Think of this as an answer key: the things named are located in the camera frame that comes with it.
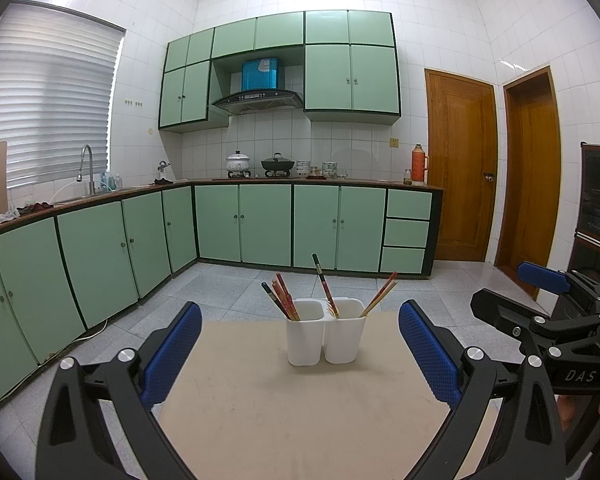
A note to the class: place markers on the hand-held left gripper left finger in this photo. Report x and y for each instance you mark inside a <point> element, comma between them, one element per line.
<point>175,345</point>

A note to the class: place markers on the gas stove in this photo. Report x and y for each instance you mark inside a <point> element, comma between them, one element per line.
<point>257,175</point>

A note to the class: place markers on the dark blue-black chopstick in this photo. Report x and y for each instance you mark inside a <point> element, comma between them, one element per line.
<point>270,292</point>

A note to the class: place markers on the plain wooden door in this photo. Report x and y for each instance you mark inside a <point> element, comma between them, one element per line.
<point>530,185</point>

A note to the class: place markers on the steel gooseneck faucet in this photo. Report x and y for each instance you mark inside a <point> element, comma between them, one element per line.
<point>86,160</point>

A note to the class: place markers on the green base cabinet with drawers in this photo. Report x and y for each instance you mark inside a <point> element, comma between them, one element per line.
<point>315,225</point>

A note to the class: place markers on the steel sink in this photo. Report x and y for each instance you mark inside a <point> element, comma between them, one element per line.
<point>77,199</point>

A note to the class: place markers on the green wall cabinet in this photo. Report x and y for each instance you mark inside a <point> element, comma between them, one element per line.
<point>352,65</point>
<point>185,85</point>
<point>257,32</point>

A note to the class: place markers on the dark glass-door cabinet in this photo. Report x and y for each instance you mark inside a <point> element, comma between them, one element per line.
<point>597,210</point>

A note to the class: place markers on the wall tap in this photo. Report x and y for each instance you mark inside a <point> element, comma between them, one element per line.
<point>164,165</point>

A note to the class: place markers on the dark red rags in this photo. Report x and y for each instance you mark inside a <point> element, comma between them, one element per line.
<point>37,207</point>

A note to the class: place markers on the small glass jar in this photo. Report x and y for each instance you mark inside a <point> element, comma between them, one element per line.
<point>407,177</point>

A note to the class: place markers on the white rag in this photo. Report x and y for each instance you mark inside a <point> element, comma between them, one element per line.
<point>5,216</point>

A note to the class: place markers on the clear plastic bottle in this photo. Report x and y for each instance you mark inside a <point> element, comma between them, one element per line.
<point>105,182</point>
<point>116,181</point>

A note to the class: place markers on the dark cloth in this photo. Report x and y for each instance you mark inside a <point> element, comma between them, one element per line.
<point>163,180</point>

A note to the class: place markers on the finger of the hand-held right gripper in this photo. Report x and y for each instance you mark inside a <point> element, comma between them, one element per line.
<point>542,277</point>
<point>505,312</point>

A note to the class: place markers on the row of wall hooks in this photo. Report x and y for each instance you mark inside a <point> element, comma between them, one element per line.
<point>133,103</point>

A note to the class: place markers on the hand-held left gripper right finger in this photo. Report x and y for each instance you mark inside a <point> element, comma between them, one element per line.
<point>430,355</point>

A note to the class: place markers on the range hood with blue cover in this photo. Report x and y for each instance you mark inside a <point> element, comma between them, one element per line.
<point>260,90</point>

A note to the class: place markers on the white two-compartment utensil holder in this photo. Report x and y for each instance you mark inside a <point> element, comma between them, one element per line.
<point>305,340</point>

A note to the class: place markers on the black wok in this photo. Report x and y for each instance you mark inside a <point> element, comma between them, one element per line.
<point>278,164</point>

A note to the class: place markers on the white window blind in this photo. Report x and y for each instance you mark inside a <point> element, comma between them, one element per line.
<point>45,95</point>

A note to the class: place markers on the stack of patterned bowls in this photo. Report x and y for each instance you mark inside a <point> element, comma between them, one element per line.
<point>330,169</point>

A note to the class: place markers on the white lidded pot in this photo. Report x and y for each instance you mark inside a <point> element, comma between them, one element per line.
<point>238,162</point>

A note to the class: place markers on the red chopstick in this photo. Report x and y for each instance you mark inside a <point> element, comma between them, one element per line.
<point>278,294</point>
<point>284,287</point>

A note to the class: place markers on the wooden chopstick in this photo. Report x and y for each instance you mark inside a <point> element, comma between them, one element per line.
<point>380,298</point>
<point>382,290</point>

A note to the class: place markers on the orange thermos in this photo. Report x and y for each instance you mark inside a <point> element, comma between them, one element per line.
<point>419,165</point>

